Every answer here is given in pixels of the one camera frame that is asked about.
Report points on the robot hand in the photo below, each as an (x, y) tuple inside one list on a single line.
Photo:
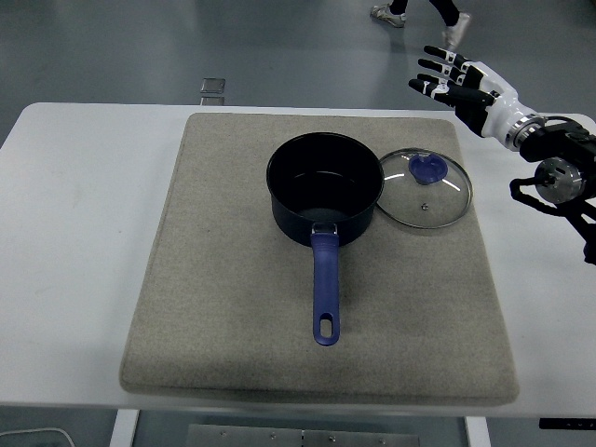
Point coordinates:
[(500, 109)]

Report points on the glass lid with blue knob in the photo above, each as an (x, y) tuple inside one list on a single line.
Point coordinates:
[(427, 170)]

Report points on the person's leg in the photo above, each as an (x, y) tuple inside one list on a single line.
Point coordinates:
[(454, 25), (391, 14)]

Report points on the small metal floor plate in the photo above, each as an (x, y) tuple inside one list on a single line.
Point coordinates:
[(212, 101)]

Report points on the black table control panel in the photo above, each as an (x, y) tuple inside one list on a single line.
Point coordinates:
[(565, 423)]

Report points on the white table leg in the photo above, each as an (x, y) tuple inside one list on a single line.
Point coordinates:
[(477, 433), (123, 430)]

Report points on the beige fabric mat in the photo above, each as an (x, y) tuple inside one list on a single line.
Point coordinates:
[(223, 288)]

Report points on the grey metal plate with screws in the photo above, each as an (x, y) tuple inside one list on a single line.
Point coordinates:
[(279, 438)]

